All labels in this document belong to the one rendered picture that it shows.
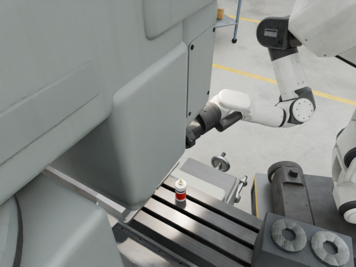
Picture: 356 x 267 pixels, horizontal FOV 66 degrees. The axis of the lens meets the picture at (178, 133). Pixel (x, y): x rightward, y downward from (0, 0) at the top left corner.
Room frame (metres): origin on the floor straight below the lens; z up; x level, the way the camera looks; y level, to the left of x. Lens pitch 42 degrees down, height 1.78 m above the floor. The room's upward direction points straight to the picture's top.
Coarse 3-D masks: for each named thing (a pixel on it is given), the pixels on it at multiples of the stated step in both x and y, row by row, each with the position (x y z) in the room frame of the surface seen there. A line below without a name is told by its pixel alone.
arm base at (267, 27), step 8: (272, 16) 0.90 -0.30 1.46; (264, 24) 0.90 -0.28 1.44; (272, 24) 0.88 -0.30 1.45; (280, 24) 0.86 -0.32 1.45; (256, 32) 0.91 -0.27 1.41; (264, 32) 0.89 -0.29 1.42; (272, 32) 0.87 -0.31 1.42; (280, 32) 0.85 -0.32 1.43; (288, 32) 0.85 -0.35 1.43; (264, 40) 0.88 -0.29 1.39; (272, 40) 0.86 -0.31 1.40; (280, 40) 0.84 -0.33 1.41; (288, 40) 0.85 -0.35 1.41; (296, 40) 0.87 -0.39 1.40; (280, 48) 0.84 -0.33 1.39; (288, 48) 0.85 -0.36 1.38
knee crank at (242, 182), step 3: (243, 177) 1.02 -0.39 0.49; (246, 177) 1.03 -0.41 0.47; (240, 180) 0.99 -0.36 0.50; (243, 180) 0.98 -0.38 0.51; (240, 183) 0.97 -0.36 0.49; (243, 183) 0.97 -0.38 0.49; (246, 183) 0.97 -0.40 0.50; (240, 186) 0.95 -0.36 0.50; (240, 189) 0.93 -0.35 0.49; (237, 192) 0.91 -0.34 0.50; (237, 195) 0.88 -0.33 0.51; (237, 198) 0.86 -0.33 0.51; (240, 198) 0.87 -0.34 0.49; (237, 201) 0.86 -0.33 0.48
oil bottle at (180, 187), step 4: (180, 180) 0.60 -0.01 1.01; (176, 184) 0.59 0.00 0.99; (180, 184) 0.59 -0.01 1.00; (184, 184) 0.59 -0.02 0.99; (176, 188) 0.59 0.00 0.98; (180, 188) 0.58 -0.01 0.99; (184, 188) 0.58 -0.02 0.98; (176, 192) 0.59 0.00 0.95; (180, 192) 0.58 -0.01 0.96; (184, 192) 0.58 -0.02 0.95; (176, 196) 0.59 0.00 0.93; (180, 196) 0.58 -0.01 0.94; (184, 196) 0.58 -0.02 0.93; (180, 200) 0.58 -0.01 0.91
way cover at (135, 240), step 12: (120, 228) 0.51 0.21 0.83; (120, 240) 0.46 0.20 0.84; (132, 240) 0.46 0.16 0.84; (144, 240) 0.47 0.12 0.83; (120, 252) 0.41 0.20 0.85; (132, 252) 0.42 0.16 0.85; (144, 252) 0.42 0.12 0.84; (156, 252) 0.42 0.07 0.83; (132, 264) 0.37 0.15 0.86; (144, 264) 0.37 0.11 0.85; (156, 264) 0.38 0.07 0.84; (168, 264) 0.38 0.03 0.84; (180, 264) 0.38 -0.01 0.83
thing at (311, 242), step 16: (272, 224) 0.38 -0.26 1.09; (288, 224) 0.38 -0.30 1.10; (304, 224) 0.38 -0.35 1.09; (256, 240) 0.41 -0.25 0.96; (272, 240) 0.34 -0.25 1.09; (288, 240) 0.34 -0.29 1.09; (304, 240) 0.33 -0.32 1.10; (320, 240) 0.33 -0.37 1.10; (336, 240) 0.33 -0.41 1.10; (256, 256) 0.33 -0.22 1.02; (272, 256) 0.30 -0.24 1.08; (288, 256) 0.30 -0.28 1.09; (304, 256) 0.30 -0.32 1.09; (320, 256) 0.29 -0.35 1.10; (336, 256) 0.29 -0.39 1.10; (352, 256) 0.30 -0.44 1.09
